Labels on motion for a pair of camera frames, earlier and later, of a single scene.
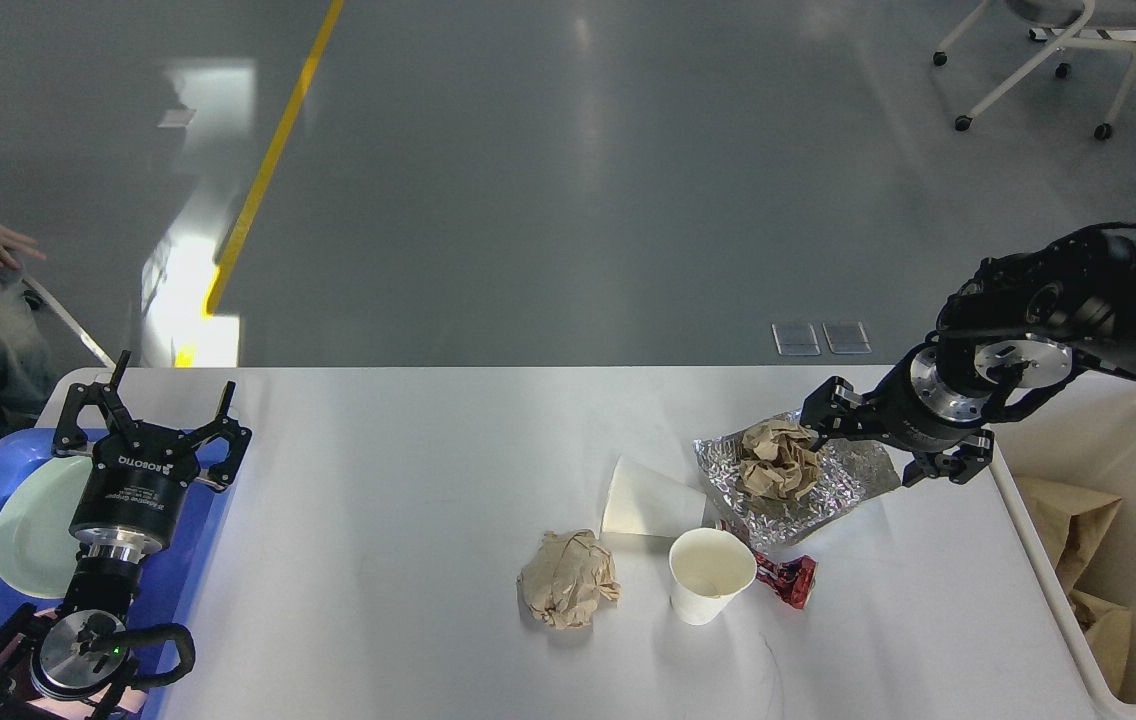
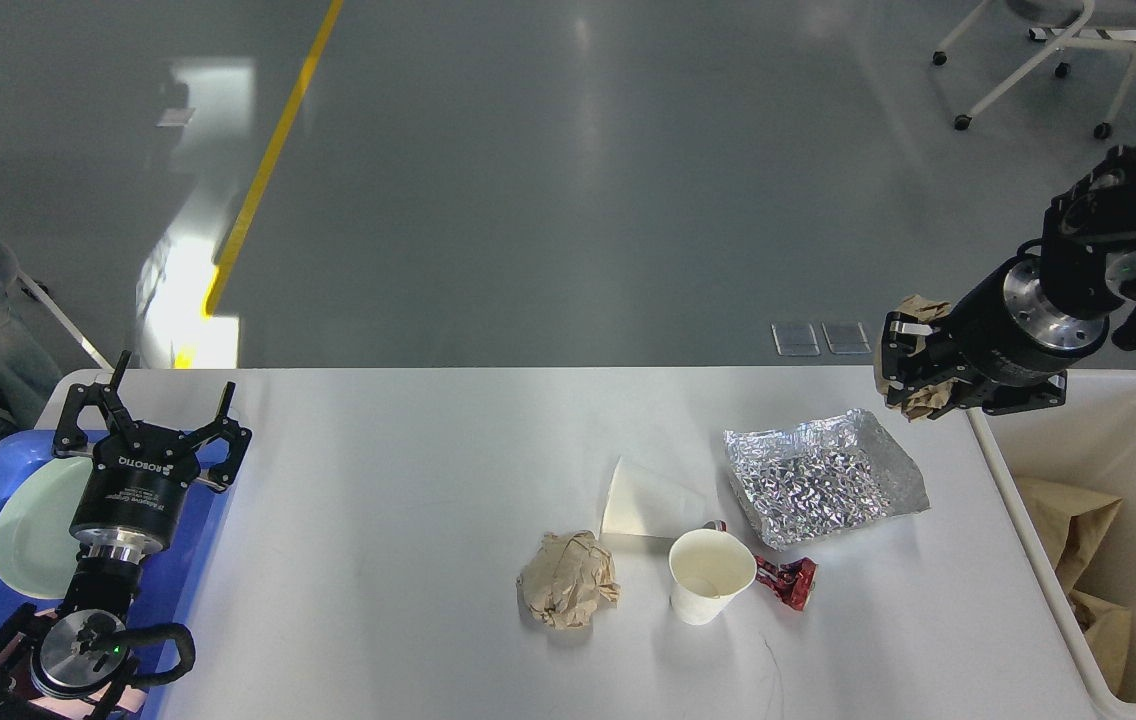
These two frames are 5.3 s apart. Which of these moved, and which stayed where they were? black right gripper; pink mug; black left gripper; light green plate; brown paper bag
Moved: black right gripper
Stayed: brown paper bag; pink mug; light green plate; black left gripper
